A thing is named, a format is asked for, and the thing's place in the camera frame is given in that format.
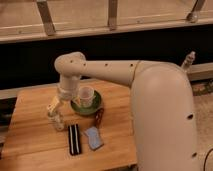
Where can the metal rail bracket left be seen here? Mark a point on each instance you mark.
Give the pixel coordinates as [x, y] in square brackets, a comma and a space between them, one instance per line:
[46, 17]

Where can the wooden cutting board table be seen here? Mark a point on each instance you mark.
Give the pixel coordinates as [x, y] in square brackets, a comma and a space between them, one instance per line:
[32, 144]

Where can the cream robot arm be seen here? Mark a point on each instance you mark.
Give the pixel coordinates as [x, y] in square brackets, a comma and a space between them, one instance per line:
[162, 105]

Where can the metal rail bracket middle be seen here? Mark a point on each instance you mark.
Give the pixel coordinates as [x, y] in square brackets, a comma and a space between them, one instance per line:
[112, 14]

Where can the metal rail bracket right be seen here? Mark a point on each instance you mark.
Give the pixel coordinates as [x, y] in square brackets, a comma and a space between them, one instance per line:
[193, 16]

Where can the small white bottle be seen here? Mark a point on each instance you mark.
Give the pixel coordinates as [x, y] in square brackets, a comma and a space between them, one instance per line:
[57, 121]

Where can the blue cloth piece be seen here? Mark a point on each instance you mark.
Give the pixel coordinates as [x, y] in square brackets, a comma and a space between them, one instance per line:
[94, 138]

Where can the metal rail bracket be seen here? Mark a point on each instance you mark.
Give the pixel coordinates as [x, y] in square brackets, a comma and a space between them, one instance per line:
[46, 17]
[193, 16]
[112, 14]

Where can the white paper cup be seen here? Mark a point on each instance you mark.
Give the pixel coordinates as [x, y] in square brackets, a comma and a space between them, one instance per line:
[86, 96]

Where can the black striped case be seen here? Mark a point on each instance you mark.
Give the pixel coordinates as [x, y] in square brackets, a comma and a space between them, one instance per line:
[74, 139]

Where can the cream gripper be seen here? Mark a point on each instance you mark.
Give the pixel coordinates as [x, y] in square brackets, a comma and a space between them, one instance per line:
[67, 95]

